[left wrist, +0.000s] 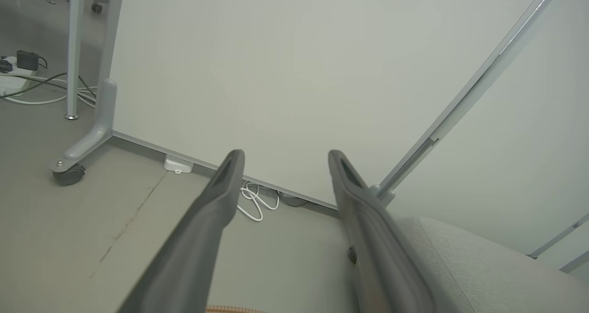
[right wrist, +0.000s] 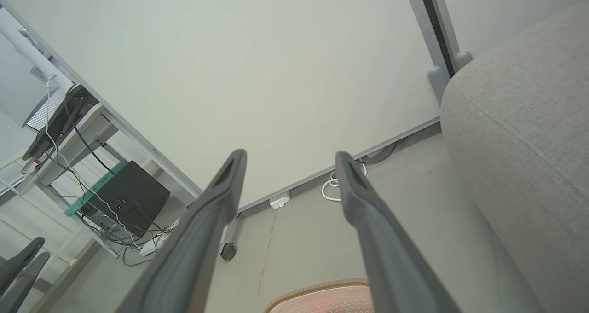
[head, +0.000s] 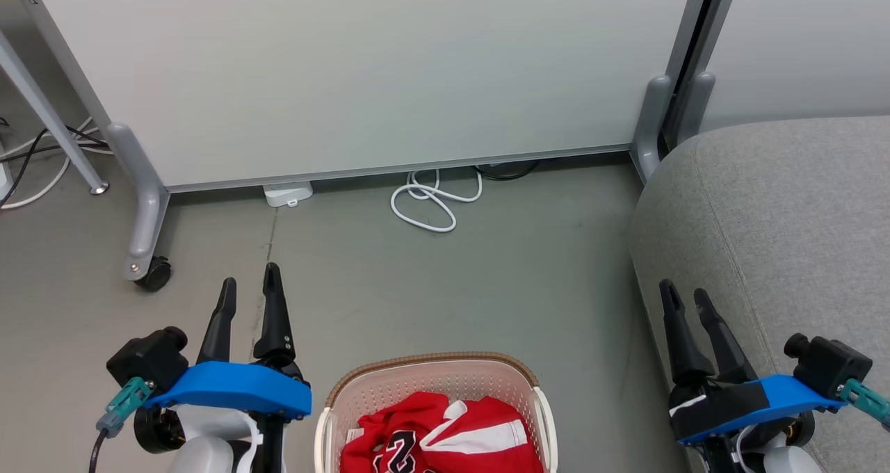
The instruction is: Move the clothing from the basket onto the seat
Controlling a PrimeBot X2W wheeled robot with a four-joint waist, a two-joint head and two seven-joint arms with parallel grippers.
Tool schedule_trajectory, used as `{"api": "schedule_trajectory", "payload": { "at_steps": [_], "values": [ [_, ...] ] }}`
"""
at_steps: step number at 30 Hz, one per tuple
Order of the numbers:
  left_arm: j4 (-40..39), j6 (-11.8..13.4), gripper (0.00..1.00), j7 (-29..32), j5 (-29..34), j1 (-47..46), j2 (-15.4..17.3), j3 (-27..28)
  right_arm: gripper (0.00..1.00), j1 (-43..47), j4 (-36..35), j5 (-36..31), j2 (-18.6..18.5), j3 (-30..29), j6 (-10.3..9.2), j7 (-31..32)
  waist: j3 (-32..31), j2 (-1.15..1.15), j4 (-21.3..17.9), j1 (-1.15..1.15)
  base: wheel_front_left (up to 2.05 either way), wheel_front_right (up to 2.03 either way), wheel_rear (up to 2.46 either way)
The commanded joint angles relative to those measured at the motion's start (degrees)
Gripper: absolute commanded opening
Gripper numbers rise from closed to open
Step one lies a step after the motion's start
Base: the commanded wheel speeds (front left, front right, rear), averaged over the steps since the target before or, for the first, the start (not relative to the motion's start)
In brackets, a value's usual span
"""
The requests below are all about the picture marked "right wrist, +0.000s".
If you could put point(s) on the black laptop on stand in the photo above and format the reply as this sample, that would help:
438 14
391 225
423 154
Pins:
60 119

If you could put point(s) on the grey fabric sofa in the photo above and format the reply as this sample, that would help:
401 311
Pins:
529 142

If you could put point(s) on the white power strip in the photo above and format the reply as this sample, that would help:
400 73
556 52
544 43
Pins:
154 245

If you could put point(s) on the black computer case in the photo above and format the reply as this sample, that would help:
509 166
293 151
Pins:
133 195

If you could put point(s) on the white round pole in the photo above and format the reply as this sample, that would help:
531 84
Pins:
32 55

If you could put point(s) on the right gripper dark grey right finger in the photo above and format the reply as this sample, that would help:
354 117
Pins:
391 267

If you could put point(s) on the cream perforated laundry basket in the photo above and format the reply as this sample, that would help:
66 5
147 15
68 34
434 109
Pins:
322 301

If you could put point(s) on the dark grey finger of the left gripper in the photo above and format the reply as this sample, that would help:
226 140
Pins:
23 255
25 281

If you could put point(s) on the narrow white partition panel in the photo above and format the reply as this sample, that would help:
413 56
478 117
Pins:
506 9

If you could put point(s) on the teal shelf board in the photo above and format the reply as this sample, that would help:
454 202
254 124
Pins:
99 186

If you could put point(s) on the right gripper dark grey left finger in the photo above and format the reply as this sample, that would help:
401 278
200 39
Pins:
193 257

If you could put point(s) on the wide white partition panel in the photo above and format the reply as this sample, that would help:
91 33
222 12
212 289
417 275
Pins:
276 73

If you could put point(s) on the grey partition foot with caster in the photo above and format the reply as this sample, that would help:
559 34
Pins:
228 251

